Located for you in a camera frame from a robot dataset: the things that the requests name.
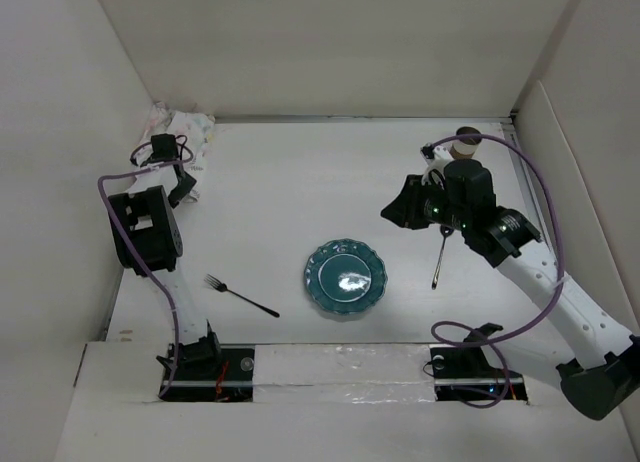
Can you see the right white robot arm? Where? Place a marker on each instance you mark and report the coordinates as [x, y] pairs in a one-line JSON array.
[[602, 369]]

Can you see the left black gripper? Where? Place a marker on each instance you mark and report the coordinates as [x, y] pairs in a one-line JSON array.
[[177, 196]]

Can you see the animal print cloth napkin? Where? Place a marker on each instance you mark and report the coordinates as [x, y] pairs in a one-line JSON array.
[[193, 130]]

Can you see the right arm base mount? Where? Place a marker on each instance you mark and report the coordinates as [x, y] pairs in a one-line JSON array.
[[465, 375]]

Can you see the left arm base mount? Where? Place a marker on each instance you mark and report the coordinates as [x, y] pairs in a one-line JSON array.
[[228, 380]]

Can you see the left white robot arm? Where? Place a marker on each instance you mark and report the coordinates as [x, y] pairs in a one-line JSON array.
[[148, 241]]

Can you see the black metal fork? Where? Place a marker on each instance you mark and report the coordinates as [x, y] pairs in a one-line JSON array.
[[219, 286]]

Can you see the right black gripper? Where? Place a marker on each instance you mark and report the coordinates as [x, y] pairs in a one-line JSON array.
[[404, 210]]

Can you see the teal scalloped plate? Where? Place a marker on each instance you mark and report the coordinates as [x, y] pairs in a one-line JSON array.
[[345, 277]]

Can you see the metal spoon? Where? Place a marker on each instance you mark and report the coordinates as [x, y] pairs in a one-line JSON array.
[[445, 233]]

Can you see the brown paper cup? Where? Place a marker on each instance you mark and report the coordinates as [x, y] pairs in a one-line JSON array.
[[465, 146]]

